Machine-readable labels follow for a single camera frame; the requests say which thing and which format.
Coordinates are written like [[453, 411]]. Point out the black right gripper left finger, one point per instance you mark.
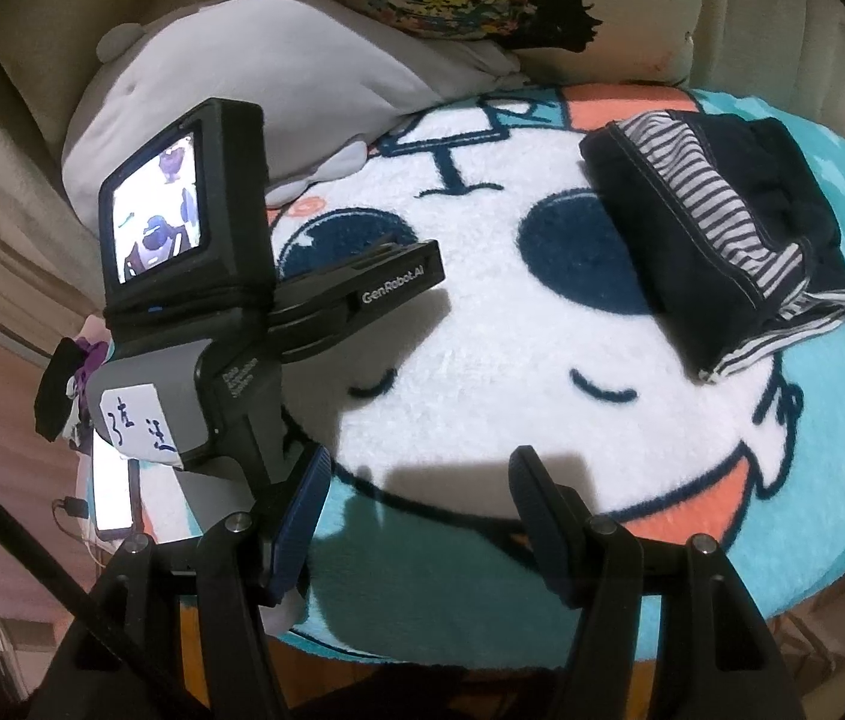
[[247, 561]]

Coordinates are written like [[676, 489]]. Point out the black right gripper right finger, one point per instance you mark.
[[596, 567]]

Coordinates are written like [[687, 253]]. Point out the white smartphone on bed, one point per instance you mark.
[[116, 497]]

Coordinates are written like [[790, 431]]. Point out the black purple plush toy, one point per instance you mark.
[[60, 406]]

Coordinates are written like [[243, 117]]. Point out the cartoon dog fleece blanket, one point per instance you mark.
[[537, 336]]

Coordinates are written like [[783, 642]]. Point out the grey plush seal pillow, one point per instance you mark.
[[328, 80]]

